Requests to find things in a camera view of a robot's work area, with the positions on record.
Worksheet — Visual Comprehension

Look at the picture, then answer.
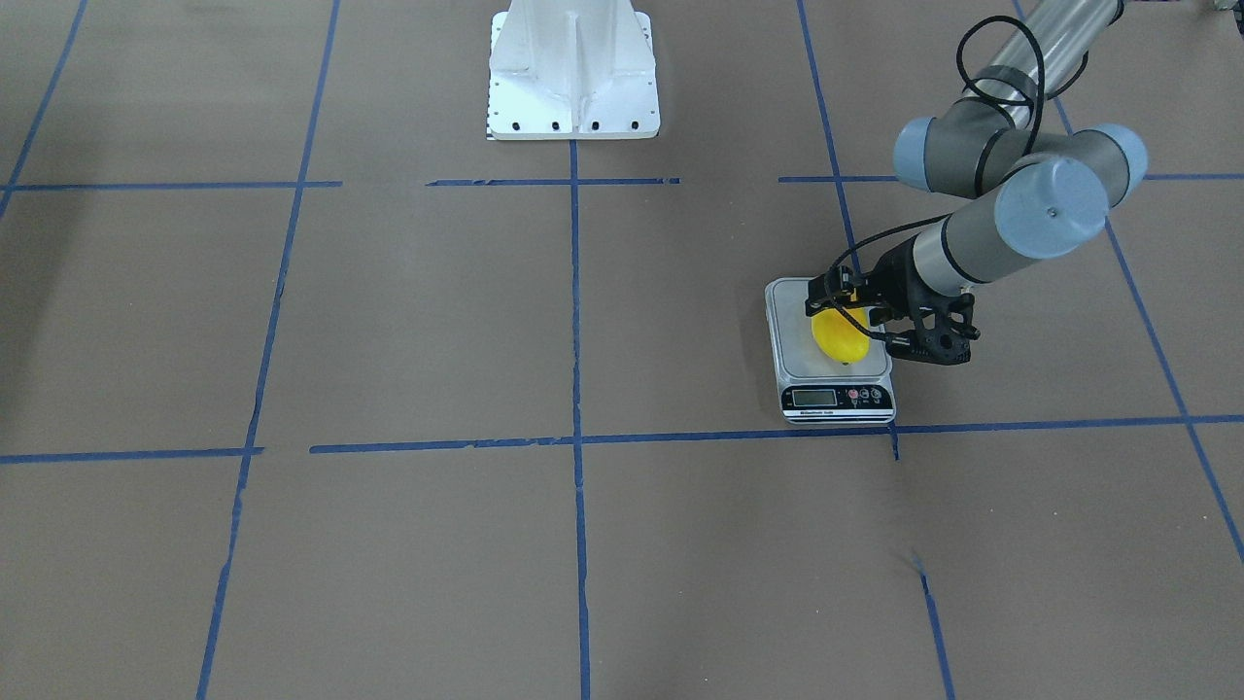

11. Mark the white pedestal column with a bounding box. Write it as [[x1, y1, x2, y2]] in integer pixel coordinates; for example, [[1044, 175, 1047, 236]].
[[486, 1, 662, 140]]

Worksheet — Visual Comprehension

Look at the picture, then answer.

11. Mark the silver digital kitchen scale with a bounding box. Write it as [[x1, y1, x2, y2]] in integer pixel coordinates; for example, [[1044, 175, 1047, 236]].
[[765, 276, 897, 426]]

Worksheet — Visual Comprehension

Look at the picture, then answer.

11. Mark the yellow mango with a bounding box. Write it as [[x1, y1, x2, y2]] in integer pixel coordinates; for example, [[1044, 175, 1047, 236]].
[[810, 310, 872, 366]]

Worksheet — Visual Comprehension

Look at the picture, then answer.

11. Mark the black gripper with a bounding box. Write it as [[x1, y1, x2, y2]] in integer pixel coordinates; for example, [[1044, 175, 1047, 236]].
[[805, 236, 935, 336]]

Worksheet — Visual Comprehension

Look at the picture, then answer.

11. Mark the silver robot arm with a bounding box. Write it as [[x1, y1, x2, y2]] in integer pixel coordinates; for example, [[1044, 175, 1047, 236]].
[[804, 1, 1148, 364]]

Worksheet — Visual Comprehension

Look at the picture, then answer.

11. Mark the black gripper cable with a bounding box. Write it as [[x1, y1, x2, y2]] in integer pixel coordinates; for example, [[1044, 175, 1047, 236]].
[[826, 15, 1047, 341]]

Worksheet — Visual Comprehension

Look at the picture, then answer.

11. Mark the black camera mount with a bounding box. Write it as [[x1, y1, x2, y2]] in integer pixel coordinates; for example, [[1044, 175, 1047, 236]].
[[883, 291, 982, 366]]

